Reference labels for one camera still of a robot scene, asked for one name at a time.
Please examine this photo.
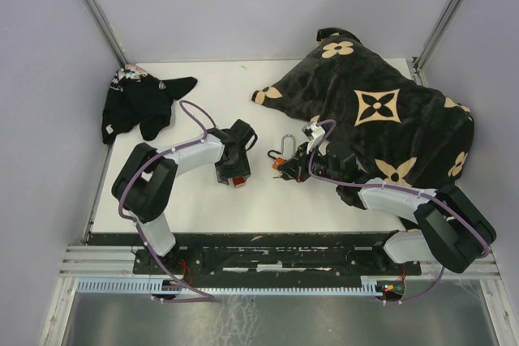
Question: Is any purple camera cable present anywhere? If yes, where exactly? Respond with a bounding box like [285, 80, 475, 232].
[117, 100, 218, 305]
[307, 118, 491, 305]

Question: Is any orange black small padlock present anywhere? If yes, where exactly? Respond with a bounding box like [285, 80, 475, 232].
[267, 150, 286, 170]

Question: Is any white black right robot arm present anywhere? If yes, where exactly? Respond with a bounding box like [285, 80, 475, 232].
[273, 143, 497, 274]

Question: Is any white slotted cable duct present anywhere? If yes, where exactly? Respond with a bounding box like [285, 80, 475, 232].
[76, 276, 402, 295]

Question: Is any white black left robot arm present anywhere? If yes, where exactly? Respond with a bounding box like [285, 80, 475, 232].
[111, 119, 258, 273]

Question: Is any black printed garment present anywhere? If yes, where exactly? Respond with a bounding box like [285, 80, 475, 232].
[101, 64, 198, 145]

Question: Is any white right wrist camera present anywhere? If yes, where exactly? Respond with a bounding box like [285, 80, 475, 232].
[302, 122, 326, 154]

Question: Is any aluminium frame post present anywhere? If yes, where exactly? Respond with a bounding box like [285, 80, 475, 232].
[413, 0, 464, 85]
[82, 0, 127, 66]

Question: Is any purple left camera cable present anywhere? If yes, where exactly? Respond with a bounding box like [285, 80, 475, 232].
[117, 100, 218, 305]

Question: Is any right aluminium frame post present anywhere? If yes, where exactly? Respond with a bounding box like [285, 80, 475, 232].
[413, 0, 464, 85]

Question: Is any red cable padlock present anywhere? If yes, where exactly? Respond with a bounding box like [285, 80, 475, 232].
[231, 177, 247, 188]

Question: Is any brass padlock silver shackle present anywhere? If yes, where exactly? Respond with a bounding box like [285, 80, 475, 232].
[280, 134, 296, 158]

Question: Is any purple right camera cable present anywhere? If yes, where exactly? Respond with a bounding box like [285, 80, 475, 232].
[307, 118, 491, 305]

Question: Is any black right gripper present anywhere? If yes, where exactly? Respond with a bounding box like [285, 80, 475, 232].
[277, 141, 341, 185]

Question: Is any left aluminium frame post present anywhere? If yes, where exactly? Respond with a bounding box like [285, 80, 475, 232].
[82, 0, 127, 66]

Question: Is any black beige patterned blanket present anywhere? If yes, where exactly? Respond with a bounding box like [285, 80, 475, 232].
[251, 28, 474, 188]

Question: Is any black base frame bar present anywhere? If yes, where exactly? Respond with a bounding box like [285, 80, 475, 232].
[88, 233, 421, 286]

